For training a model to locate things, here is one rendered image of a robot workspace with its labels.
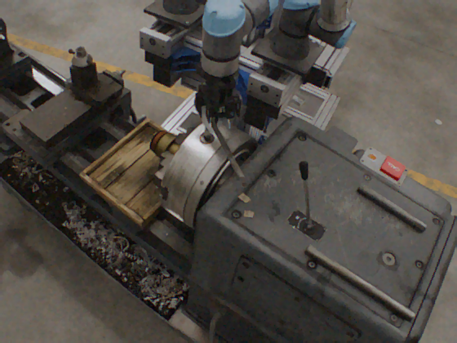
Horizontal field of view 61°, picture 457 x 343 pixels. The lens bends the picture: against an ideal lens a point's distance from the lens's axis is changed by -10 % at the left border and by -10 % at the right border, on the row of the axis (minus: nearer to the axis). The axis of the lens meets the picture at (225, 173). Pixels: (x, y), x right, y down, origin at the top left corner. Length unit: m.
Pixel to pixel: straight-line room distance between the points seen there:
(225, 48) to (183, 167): 0.42
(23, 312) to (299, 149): 1.66
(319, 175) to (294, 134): 0.15
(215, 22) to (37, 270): 1.86
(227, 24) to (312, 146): 0.50
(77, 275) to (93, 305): 0.19
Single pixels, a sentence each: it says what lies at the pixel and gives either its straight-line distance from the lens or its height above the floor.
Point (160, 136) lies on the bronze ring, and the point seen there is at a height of 1.12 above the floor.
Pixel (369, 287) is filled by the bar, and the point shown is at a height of 1.28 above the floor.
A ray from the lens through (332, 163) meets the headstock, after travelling 1.14.
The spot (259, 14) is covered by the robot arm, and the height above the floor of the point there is 1.65.
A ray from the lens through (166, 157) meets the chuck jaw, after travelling 1.25.
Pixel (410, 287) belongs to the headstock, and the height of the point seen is 1.25.
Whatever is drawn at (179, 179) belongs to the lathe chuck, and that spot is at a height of 1.17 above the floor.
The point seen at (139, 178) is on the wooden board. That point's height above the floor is 0.88.
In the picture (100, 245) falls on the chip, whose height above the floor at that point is 0.58.
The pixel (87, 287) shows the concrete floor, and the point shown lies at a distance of 2.27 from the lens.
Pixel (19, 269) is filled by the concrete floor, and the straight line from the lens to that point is 2.41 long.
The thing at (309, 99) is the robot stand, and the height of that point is 0.21.
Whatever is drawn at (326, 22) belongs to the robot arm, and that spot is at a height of 1.38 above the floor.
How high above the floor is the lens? 2.07
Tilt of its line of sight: 52 degrees down
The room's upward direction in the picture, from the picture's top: 10 degrees clockwise
